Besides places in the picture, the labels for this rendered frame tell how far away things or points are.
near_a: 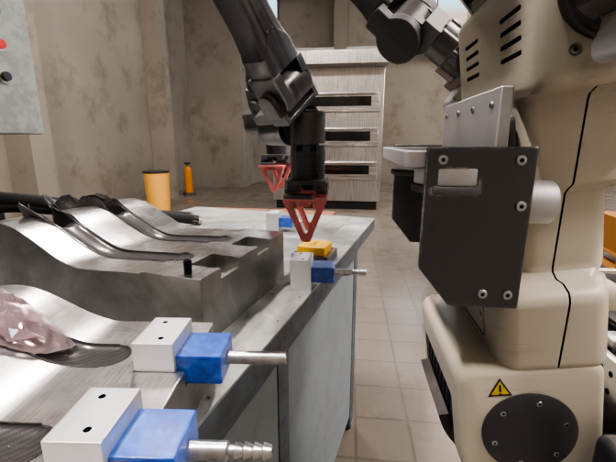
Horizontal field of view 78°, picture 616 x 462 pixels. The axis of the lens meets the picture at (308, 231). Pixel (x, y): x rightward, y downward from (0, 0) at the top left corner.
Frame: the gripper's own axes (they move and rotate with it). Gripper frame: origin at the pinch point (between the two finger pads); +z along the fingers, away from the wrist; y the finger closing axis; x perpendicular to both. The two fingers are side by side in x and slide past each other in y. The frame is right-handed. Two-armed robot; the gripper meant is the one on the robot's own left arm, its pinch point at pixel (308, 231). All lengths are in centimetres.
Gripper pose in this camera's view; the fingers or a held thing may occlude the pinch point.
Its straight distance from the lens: 65.4
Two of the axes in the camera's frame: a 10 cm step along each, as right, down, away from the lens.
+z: 0.0, 9.7, 2.4
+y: -0.9, 2.4, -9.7
